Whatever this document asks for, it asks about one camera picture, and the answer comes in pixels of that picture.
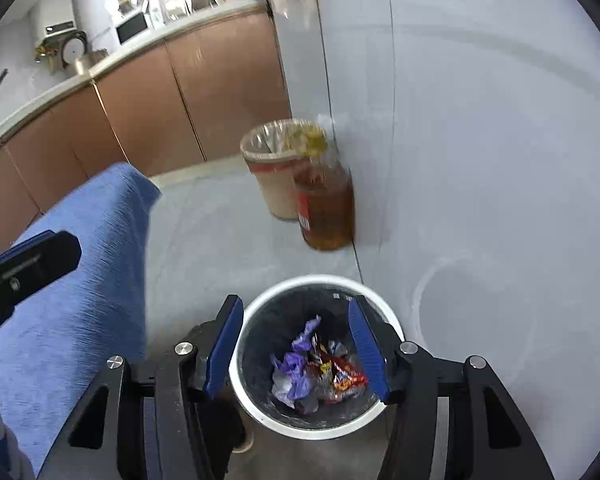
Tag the white kitchen countertop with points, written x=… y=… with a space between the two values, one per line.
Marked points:
x=130 y=52

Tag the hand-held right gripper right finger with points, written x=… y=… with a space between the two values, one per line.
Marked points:
x=369 y=355

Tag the beige bin with clear liner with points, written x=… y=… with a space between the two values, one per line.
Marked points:
x=272 y=185

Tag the brown kitchen cabinet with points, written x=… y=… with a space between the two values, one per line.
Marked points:
x=205 y=90

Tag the purple plastic wrapper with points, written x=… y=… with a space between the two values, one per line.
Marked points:
x=292 y=375

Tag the red yellow snack wrapper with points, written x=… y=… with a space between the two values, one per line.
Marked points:
x=342 y=377

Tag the white bin with black liner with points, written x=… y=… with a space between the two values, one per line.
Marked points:
x=325 y=430

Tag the crumpled silver wrapper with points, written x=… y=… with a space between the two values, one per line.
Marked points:
x=339 y=349

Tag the blue towel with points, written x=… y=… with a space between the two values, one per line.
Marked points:
x=90 y=270

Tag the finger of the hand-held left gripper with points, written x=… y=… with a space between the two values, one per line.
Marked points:
x=45 y=260
x=17 y=251

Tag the cooking oil bottle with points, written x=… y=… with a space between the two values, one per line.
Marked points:
x=330 y=210

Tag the white wall water heater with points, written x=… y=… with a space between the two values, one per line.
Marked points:
x=55 y=16

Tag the white microwave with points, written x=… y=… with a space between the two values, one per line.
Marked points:
x=131 y=27

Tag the small purple wrapper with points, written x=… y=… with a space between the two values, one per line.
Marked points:
x=307 y=332

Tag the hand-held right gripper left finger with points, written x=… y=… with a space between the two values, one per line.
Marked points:
x=225 y=350

